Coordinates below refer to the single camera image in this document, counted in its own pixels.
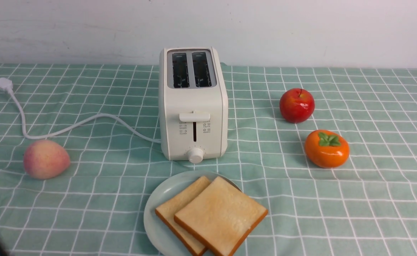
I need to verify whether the toast slice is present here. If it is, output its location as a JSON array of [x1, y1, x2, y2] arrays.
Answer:
[[155, 176, 211, 256], [184, 177, 268, 256]]

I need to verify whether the cream white toaster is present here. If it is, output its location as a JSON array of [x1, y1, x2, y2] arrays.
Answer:
[[158, 47, 228, 164]]

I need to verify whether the red apple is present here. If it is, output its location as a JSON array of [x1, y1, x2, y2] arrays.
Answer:
[[279, 88, 315, 123]]

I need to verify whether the orange persimmon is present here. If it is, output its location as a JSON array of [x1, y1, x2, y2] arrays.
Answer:
[[304, 129, 350, 169]]

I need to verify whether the pale green plate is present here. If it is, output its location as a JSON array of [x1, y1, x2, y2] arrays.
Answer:
[[143, 171, 250, 256]]

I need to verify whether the pink peach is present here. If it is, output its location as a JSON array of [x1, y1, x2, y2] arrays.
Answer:
[[23, 140, 71, 180]]

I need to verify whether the green checkered tablecloth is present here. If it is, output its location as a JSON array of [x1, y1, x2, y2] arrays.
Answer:
[[0, 64, 417, 256]]

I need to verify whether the white power cord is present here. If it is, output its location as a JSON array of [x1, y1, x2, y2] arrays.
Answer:
[[0, 77, 162, 144]]

